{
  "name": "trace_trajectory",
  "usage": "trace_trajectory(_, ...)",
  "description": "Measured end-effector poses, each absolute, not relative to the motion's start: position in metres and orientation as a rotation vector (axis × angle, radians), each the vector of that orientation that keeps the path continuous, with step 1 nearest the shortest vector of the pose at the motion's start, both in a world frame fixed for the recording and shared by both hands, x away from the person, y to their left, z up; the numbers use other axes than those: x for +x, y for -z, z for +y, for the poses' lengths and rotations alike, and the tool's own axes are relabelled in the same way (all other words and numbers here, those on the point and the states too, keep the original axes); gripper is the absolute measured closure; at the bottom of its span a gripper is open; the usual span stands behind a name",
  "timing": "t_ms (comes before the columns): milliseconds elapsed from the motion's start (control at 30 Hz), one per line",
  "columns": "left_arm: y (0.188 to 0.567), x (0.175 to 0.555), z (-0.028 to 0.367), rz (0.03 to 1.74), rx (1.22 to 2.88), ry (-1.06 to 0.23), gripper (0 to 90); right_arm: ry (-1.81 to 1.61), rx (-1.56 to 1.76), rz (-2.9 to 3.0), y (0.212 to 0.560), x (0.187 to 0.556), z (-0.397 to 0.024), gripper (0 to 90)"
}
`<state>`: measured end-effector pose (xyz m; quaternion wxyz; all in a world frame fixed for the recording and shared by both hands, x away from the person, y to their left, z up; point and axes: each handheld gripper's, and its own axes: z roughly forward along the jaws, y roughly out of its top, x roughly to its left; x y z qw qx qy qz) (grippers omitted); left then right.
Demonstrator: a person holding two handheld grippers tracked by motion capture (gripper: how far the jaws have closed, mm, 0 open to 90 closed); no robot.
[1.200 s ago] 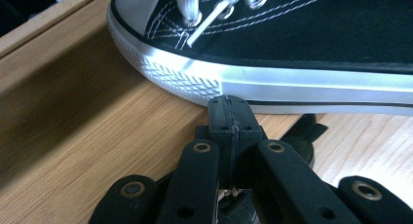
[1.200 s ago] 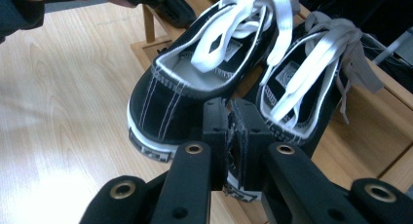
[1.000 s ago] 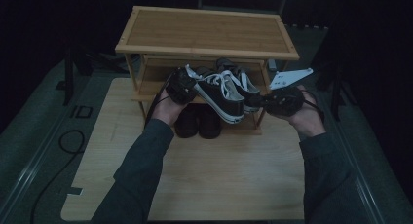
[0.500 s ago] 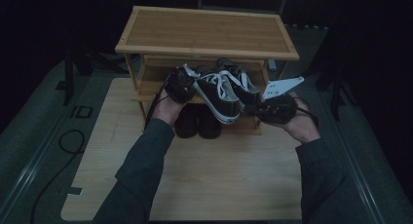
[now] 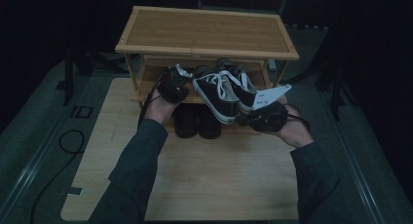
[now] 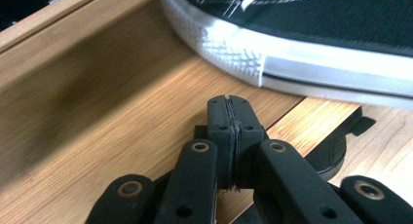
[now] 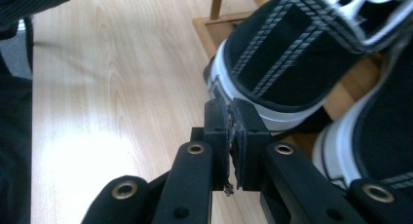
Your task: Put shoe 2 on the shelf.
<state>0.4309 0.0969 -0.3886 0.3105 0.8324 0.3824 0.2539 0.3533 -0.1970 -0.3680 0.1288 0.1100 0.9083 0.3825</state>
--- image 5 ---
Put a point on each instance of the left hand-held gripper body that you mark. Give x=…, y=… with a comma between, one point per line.
x=172, y=86

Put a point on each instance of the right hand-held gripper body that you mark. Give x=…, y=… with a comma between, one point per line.
x=269, y=117

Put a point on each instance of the black white canvas sneaker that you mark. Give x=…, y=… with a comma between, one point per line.
x=214, y=94
x=243, y=87

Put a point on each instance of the wooden shoe rack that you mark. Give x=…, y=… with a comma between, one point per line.
x=207, y=32

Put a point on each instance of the person's left hand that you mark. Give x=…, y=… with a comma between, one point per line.
x=159, y=110

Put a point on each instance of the person's right hand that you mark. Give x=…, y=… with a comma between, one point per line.
x=297, y=130

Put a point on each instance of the black shoe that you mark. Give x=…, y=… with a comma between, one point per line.
x=209, y=123
x=185, y=121

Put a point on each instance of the black metal stand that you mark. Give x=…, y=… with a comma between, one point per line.
x=336, y=87
x=68, y=78

